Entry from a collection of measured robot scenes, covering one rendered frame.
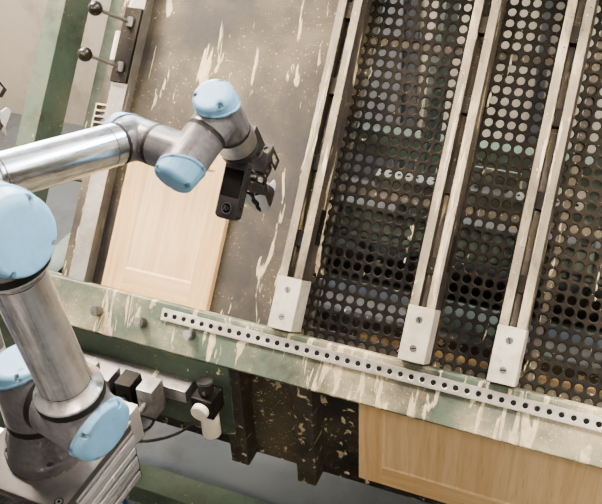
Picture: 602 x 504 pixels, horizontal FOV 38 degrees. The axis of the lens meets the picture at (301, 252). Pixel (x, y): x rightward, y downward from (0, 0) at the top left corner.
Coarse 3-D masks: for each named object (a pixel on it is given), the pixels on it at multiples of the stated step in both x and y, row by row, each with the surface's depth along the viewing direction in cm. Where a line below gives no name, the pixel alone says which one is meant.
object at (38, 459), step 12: (12, 432) 153; (12, 444) 155; (24, 444) 154; (36, 444) 154; (48, 444) 154; (12, 456) 156; (24, 456) 155; (36, 456) 154; (48, 456) 156; (60, 456) 156; (12, 468) 157; (24, 468) 155; (36, 468) 155; (48, 468) 155; (60, 468) 156
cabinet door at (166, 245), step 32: (128, 192) 228; (160, 192) 225; (192, 192) 222; (128, 224) 227; (160, 224) 224; (192, 224) 221; (224, 224) 218; (128, 256) 226; (160, 256) 223; (192, 256) 220; (128, 288) 225; (160, 288) 222; (192, 288) 219
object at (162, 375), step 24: (96, 336) 225; (96, 360) 227; (120, 360) 226; (144, 360) 223; (168, 360) 219; (192, 360) 215; (120, 384) 216; (144, 384) 215; (168, 384) 218; (192, 384) 219; (216, 384) 217; (144, 408) 214; (168, 408) 230; (192, 408) 212; (216, 408) 214; (216, 432) 220
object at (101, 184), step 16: (144, 0) 229; (144, 16) 229; (144, 32) 231; (128, 80) 228; (112, 96) 229; (128, 96) 230; (112, 112) 229; (128, 112) 231; (96, 176) 229; (112, 176) 230; (96, 192) 229; (96, 208) 228; (80, 224) 229; (96, 224) 228; (80, 240) 229; (96, 240) 229; (80, 256) 228; (96, 256) 231; (80, 272) 228
